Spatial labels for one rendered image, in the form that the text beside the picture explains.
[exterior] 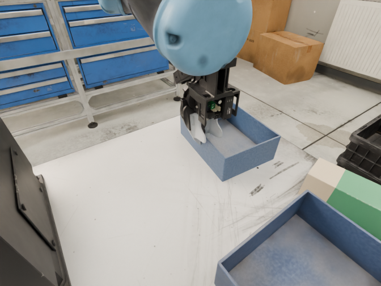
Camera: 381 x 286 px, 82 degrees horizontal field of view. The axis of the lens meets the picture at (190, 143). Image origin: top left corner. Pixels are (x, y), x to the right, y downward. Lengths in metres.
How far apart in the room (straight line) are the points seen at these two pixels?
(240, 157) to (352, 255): 0.23
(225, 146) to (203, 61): 0.40
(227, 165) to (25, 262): 0.33
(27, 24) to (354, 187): 1.71
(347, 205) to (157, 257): 0.33
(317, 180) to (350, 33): 2.59
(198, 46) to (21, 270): 0.28
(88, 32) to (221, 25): 1.64
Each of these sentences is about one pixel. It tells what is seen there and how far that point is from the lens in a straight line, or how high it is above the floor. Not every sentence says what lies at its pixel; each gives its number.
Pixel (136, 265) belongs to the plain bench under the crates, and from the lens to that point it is 0.40.
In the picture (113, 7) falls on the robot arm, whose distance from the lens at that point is 0.31.
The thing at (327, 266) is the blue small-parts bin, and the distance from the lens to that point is 0.44.
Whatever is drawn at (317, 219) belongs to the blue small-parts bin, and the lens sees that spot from 0.45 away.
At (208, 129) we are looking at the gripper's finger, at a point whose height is 0.78.
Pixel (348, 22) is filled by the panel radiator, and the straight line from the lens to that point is 2.97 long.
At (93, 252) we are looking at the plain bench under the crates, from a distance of 0.43.
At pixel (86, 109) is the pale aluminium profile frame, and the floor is 0.17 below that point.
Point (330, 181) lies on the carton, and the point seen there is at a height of 0.76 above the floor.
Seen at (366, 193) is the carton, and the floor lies 0.76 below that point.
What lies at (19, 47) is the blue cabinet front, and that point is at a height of 0.66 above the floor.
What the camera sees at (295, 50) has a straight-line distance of 2.64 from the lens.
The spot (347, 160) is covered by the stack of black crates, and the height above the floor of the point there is 0.49.
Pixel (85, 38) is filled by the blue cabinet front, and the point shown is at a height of 0.66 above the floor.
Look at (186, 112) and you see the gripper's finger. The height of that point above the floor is 0.84.
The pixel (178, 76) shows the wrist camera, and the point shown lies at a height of 0.88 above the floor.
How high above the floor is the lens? 1.06
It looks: 40 degrees down
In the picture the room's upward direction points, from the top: straight up
